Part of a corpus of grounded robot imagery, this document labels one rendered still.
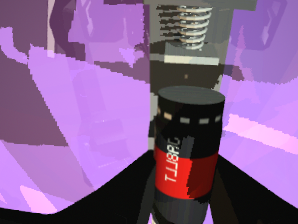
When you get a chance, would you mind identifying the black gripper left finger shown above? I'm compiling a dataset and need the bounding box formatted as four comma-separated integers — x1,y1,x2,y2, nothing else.
0,149,157,224

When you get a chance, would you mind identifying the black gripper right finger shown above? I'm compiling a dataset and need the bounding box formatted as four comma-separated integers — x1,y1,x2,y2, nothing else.
209,153,298,224

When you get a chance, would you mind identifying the black and red battery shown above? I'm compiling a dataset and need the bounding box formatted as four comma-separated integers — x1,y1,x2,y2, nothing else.
152,87,226,224

